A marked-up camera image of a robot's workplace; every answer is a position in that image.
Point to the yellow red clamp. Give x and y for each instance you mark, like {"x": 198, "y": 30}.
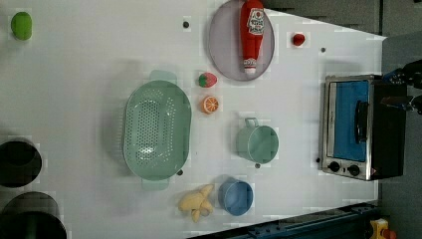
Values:
{"x": 381, "y": 230}

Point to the toy strawberry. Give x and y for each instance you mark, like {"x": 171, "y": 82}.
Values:
{"x": 207, "y": 80}

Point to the red ketchup bottle toy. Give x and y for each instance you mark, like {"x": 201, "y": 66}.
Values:
{"x": 252, "y": 28}

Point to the black cylinder lower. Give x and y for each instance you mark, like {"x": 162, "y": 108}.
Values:
{"x": 32, "y": 215}

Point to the green plastic colander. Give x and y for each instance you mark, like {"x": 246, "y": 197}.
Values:
{"x": 156, "y": 135}

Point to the green metal cup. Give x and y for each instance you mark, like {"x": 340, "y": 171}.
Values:
{"x": 257, "y": 143}

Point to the blue plastic bowl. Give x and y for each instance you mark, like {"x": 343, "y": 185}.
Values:
{"x": 235, "y": 196}

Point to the small red toy fruit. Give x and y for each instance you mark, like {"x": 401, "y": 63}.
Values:
{"x": 298, "y": 39}

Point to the black cylinder upper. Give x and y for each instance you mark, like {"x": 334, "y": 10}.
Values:
{"x": 20, "y": 163}

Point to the grey round plate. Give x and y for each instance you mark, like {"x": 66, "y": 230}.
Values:
{"x": 225, "y": 45}

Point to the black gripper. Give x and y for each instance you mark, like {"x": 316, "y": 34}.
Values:
{"x": 409, "y": 75}

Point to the black toaster oven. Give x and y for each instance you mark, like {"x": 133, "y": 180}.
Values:
{"x": 362, "y": 138}

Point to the black cylinder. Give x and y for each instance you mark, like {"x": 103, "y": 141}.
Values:
{"x": 32, "y": 215}
{"x": 20, "y": 163}

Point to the green toy fruit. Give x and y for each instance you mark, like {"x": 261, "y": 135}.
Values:
{"x": 22, "y": 26}

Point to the orange slice toy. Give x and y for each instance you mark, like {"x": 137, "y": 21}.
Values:
{"x": 209, "y": 105}

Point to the yellow toy banana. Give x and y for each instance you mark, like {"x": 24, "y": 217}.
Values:
{"x": 197, "y": 202}

